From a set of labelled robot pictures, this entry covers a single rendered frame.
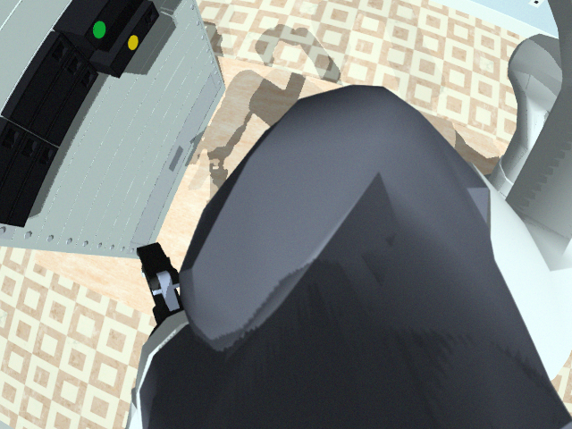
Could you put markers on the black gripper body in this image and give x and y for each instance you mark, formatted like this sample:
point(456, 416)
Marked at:
point(166, 313)

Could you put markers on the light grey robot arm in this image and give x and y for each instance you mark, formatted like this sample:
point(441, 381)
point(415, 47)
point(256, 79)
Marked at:
point(350, 280)

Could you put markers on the grey server rack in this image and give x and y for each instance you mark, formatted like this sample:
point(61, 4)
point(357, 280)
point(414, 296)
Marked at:
point(117, 164)

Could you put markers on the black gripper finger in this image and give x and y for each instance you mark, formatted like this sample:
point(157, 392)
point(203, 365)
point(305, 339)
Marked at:
point(162, 278)

